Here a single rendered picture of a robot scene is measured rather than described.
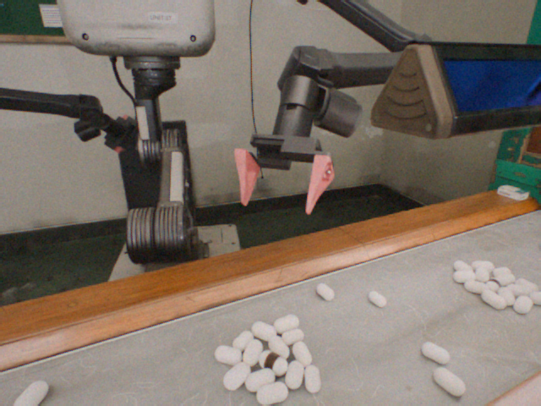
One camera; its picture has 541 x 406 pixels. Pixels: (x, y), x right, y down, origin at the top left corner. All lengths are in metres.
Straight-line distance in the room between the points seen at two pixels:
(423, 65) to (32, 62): 2.28
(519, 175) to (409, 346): 0.74
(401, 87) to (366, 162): 2.73
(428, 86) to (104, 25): 0.73
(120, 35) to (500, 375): 0.90
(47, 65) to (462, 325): 2.30
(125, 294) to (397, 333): 0.41
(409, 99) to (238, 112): 2.20
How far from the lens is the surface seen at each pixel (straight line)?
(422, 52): 0.31
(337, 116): 0.55
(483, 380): 0.53
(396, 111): 0.32
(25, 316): 0.62
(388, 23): 0.96
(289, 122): 0.51
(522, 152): 1.16
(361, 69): 0.69
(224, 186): 2.57
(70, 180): 2.52
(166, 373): 0.49
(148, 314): 0.56
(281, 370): 0.45
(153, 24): 0.88
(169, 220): 0.78
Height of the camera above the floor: 1.10
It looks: 23 degrees down
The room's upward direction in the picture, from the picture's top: straight up
